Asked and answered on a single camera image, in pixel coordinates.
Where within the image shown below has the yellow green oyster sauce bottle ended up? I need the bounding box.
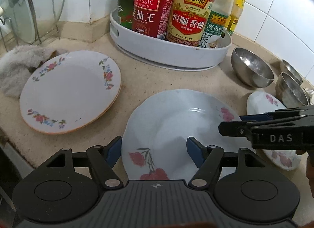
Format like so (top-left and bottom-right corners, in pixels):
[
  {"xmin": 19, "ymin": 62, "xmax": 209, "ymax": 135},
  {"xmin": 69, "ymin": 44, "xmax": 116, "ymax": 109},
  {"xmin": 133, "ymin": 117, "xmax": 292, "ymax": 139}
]
[{"xmin": 225, "ymin": 0, "xmax": 245, "ymax": 36}]

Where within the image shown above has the large white pink-flower plate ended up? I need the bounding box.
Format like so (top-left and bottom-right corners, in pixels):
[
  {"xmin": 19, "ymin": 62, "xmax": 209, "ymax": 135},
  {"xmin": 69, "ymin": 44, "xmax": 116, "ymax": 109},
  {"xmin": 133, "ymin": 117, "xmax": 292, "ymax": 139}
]
[{"xmin": 122, "ymin": 89, "xmax": 251, "ymax": 181}]

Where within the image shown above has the white plate colourful floral rim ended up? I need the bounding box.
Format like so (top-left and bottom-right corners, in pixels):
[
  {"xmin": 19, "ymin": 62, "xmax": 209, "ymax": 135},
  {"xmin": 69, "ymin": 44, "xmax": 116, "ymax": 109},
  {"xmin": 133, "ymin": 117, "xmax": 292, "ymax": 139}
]
[{"xmin": 20, "ymin": 51, "xmax": 122, "ymax": 135}]

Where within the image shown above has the glass pot lid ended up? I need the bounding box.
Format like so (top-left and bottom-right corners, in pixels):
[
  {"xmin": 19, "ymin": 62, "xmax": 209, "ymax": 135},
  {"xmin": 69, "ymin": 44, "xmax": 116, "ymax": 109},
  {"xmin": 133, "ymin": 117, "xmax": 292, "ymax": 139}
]
[{"xmin": 0, "ymin": 0, "xmax": 69, "ymax": 45}]

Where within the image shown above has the white two-tier rotating rack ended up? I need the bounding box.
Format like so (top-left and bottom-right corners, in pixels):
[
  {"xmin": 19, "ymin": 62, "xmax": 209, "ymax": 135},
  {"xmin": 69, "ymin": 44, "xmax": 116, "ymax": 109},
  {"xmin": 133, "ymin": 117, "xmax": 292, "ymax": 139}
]
[{"xmin": 110, "ymin": 10, "xmax": 232, "ymax": 72}]

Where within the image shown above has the metal lid rack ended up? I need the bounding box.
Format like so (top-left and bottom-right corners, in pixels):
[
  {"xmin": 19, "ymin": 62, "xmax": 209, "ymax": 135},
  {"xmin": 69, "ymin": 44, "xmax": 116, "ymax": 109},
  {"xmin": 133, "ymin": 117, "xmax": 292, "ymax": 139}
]
[{"xmin": 0, "ymin": 0, "xmax": 62, "ymax": 52}]

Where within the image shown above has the steel bowl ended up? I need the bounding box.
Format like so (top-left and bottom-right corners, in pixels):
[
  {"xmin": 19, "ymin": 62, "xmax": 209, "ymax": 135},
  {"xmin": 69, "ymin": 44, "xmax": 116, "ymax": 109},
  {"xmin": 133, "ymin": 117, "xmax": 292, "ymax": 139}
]
[
  {"xmin": 231, "ymin": 47, "xmax": 275, "ymax": 88},
  {"xmin": 275, "ymin": 72, "xmax": 309, "ymax": 108},
  {"xmin": 280, "ymin": 60, "xmax": 303, "ymax": 85}
]

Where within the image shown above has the yellow cap vinegar bottle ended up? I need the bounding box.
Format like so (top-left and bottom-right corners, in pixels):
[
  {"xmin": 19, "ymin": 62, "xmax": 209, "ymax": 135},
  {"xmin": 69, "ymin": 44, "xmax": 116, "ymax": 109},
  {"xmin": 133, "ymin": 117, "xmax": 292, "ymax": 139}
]
[{"xmin": 165, "ymin": 0, "xmax": 215, "ymax": 46}]

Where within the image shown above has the red label soy sauce bottle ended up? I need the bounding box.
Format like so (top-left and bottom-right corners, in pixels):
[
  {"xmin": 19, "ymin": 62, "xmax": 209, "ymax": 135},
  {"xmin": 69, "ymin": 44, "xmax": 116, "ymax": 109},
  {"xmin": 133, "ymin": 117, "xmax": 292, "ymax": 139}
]
[{"xmin": 132, "ymin": 0, "xmax": 173, "ymax": 40}]

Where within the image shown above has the dark green oil bottle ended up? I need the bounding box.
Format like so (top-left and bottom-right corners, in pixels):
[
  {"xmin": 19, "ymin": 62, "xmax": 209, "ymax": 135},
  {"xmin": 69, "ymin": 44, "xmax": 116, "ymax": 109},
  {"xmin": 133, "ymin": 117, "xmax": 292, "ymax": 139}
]
[{"xmin": 118, "ymin": 0, "xmax": 138, "ymax": 30}]

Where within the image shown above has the green label fish soy bottle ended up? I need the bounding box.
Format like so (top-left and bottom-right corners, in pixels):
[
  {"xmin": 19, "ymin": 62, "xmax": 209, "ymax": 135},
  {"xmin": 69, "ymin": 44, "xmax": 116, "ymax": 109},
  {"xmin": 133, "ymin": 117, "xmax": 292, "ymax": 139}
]
[{"xmin": 199, "ymin": 0, "xmax": 234, "ymax": 48}]

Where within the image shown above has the small white pink-flower plate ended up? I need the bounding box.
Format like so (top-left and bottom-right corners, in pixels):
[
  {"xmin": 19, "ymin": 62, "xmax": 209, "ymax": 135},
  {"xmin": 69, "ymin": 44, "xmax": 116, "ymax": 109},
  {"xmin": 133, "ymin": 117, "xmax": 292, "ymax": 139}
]
[{"xmin": 246, "ymin": 91, "xmax": 302, "ymax": 171}]

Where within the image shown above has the grey dish rag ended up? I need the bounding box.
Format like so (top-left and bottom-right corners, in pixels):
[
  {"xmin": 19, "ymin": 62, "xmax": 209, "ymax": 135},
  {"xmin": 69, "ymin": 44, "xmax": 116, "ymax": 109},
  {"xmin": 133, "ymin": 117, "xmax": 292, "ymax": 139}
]
[{"xmin": 0, "ymin": 45, "xmax": 67, "ymax": 99}]

